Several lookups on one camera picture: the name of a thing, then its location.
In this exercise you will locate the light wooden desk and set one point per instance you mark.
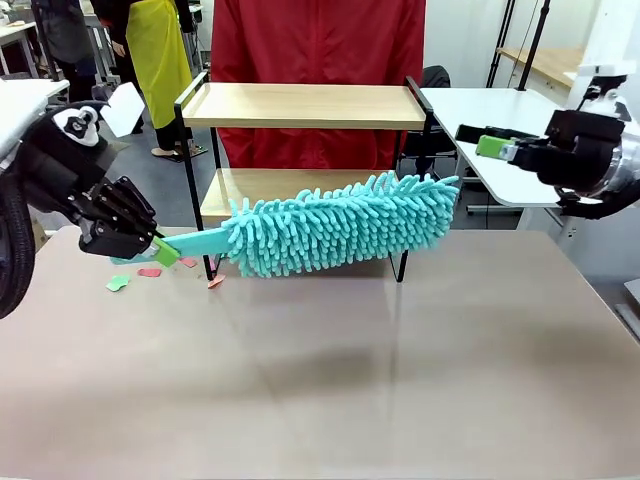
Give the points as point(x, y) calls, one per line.
point(545, 62)

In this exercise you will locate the person in yellow apron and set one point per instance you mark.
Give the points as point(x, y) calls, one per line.
point(157, 60)

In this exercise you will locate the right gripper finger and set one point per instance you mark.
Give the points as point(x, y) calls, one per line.
point(495, 146)
point(500, 132)

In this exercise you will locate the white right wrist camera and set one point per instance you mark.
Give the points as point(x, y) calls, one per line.
point(602, 70)

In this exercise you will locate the black office chair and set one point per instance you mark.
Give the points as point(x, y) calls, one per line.
point(436, 77)

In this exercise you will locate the small white table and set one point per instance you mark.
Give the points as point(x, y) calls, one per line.
point(25, 95)

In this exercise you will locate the red paper scrap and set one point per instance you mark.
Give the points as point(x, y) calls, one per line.
point(149, 273)
point(188, 261)

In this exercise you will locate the person in dark clothes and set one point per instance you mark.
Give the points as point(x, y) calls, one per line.
point(65, 35)

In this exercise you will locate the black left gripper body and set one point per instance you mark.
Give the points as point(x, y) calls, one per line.
point(55, 170)

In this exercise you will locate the two-tier wooden shelf black frame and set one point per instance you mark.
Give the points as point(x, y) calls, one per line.
point(300, 117)

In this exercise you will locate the teal microfiber duster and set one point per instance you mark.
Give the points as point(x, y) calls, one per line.
point(340, 230)

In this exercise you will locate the white background desk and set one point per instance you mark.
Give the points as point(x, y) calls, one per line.
point(15, 32)

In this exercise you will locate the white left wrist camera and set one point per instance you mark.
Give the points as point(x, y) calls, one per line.
point(122, 110)

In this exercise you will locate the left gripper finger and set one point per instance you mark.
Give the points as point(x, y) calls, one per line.
point(127, 200)
point(120, 245)

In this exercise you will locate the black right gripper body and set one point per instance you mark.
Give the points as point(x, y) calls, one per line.
point(580, 145)

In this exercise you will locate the black stand pole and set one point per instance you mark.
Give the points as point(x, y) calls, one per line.
point(530, 45)

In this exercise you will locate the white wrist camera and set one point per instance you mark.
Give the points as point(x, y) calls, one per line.
point(602, 70)
point(122, 110)

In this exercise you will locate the black tripod stand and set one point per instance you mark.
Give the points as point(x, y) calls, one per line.
point(500, 45)

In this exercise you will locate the person in red jacket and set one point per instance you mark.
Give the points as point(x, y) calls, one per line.
point(315, 45)

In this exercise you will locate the large white table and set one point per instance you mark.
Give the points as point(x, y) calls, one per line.
point(500, 110)

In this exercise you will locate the large green paper scrap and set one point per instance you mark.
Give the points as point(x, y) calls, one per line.
point(117, 283)

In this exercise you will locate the orange paper scrap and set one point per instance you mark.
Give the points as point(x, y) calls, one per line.
point(216, 283)

